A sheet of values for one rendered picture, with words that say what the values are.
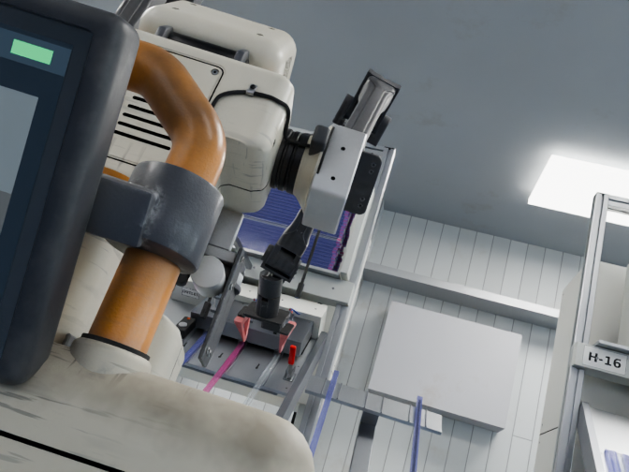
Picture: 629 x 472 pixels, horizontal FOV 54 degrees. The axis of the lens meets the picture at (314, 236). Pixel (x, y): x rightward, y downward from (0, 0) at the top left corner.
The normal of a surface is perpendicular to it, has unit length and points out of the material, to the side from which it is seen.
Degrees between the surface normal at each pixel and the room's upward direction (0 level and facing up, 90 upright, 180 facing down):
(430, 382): 90
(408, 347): 90
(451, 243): 90
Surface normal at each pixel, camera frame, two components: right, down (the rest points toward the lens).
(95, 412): 0.13, -0.48
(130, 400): 0.21, -0.71
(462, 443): -0.08, -0.40
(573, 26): -0.29, 0.89
